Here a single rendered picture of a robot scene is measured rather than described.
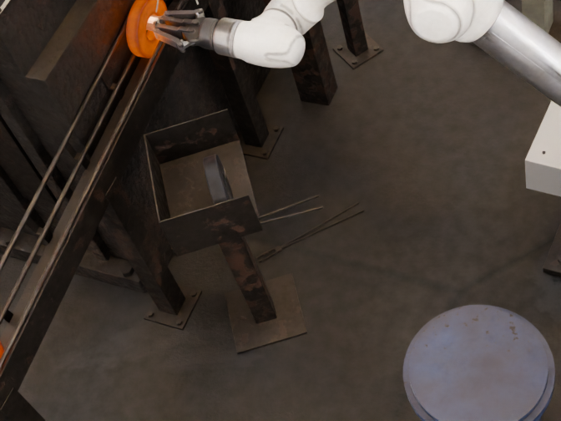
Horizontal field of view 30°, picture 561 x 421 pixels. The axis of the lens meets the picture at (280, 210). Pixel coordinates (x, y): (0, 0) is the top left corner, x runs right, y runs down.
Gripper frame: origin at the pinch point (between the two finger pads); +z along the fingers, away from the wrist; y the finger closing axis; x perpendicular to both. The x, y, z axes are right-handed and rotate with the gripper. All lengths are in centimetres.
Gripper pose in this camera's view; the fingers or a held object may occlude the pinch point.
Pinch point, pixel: (145, 22)
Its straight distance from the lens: 264.2
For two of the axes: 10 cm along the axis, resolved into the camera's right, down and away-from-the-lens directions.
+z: -9.1, -2.2, 3.5
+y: 3.8, -8.0, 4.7
